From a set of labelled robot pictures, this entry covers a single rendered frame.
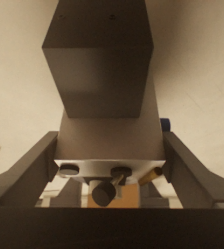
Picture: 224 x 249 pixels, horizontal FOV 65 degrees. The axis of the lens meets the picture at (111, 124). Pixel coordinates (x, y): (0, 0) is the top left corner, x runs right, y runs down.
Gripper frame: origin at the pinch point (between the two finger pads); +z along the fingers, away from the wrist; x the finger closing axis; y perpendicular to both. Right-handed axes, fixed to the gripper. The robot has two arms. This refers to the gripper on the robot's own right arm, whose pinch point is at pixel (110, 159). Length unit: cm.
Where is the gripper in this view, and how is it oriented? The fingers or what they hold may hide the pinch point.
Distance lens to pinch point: 28.9
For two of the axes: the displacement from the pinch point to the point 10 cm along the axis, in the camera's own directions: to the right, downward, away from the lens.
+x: -10.0, 0.0, 0.1
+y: -0.1, -5.4, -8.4
